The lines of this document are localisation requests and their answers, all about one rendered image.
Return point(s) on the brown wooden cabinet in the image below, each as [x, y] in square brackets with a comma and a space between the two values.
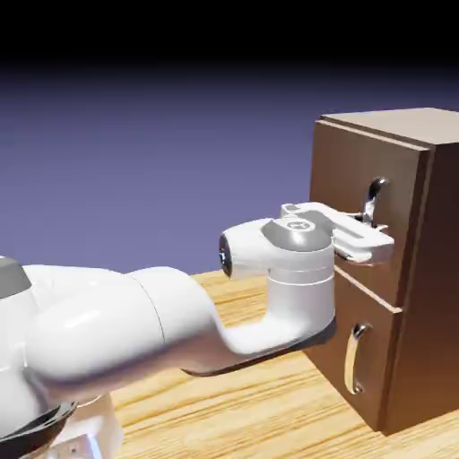
[426, 287]

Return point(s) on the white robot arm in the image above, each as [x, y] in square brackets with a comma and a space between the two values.
[107, 322]

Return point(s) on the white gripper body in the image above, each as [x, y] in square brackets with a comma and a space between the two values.
[362, 239]

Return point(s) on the large brown cabinet door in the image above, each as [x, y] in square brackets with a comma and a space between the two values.
[344, 168]

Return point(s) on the small brown cabinet door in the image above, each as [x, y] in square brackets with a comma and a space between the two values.
[380, 358]

